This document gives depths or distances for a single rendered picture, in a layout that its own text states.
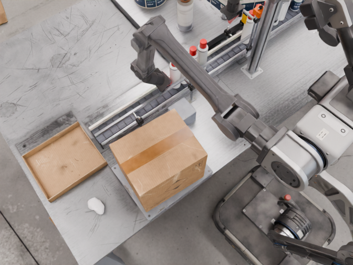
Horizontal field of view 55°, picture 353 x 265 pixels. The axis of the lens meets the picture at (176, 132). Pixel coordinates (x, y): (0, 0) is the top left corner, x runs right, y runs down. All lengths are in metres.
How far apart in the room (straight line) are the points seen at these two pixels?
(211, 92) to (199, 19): 1.06
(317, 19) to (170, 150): 0.69
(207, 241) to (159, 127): 1.18
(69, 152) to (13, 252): 1.07
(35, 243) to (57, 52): 1.26
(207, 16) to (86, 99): 0.81
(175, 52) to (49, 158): 0.93
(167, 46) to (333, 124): 0.49
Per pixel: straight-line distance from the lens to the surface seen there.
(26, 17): 3.53
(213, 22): 1.98
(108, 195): 1.56
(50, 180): 1.65
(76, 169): 1.63
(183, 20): 1.87
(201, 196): 2.39
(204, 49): 1.63
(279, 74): 1.88
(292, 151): 0.92
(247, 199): 2.17
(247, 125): 0.95
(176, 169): 1.26
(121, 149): 1.31
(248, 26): 1.79
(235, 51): 1.86
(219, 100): 0.97
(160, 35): 0.99
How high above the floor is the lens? 2.31
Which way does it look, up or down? 64 degrees down
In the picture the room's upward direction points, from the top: 2 degrees counter-clockwise
